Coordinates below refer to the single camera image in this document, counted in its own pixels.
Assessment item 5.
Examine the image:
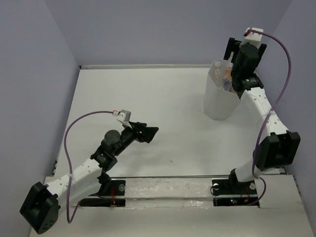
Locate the white octagonal bin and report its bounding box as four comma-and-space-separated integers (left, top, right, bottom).
203, 59, 245, 120

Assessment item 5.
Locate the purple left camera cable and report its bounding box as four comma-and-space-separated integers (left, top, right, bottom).
64, 110, 119, 224

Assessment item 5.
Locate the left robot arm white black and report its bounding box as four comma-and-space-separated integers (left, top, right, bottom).
20, 122, 158, 235

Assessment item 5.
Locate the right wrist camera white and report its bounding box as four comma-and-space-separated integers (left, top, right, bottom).
240, 27, 264, 48

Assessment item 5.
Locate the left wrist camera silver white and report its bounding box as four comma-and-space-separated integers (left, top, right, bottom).
117, 110, 131, 127

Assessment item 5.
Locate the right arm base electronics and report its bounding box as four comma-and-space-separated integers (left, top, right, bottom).
210, 179, 259, 207

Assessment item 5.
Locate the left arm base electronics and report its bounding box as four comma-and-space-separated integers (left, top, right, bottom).
79, 179, 126, 207

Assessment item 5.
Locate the white front cover board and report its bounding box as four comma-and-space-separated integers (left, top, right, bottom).
45, 174, 313, 237

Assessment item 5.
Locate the aluminium back rail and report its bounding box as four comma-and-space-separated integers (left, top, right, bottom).
79, 64, 211, 70

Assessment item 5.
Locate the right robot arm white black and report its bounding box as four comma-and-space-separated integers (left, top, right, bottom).
224, 38, 301, 194

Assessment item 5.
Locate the clear bottle white cap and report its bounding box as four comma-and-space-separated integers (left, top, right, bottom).
212, 60, 223, 88

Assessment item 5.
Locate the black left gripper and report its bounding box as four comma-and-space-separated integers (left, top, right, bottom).
112, 121, 158, 157

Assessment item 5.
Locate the clear capless bottle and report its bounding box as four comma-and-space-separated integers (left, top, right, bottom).
223, 62, 233, 92

